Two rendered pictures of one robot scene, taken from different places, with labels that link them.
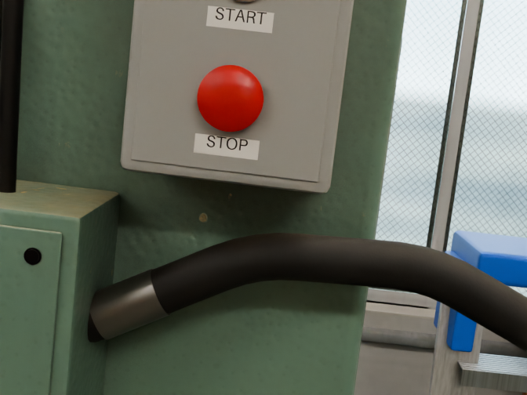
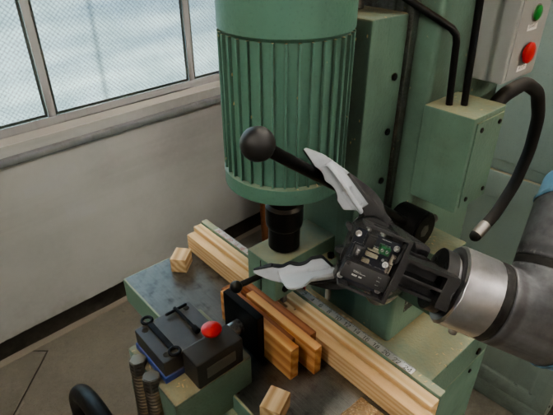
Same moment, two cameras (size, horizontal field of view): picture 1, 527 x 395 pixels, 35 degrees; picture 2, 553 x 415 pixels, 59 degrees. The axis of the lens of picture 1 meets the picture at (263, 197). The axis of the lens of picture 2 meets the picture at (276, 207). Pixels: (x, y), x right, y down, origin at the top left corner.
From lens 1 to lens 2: 0.81 m
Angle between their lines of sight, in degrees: 47
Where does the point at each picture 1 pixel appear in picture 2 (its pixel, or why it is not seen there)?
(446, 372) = not seen: hidden behind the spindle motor
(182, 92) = (518, 54)
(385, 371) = (188, 126)
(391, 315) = (184, 97)
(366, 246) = (522, 82)
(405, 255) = (527, 81)
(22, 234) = (499, 116)
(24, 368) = (490, 155)
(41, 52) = (448, 49)
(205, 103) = (527, 57)
